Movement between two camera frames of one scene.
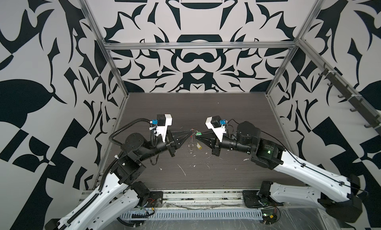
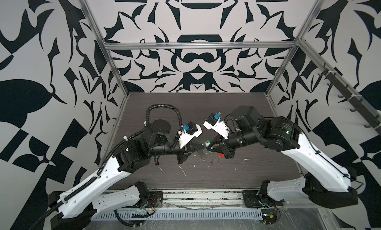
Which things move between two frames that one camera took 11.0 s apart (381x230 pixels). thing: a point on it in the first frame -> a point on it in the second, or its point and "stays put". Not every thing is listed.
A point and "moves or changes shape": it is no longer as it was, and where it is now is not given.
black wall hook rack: [358, 103] stays put
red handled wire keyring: [192, 144] moves or changes shape
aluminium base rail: [191, 199] stays put
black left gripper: [170, 141] -> [181, 152]
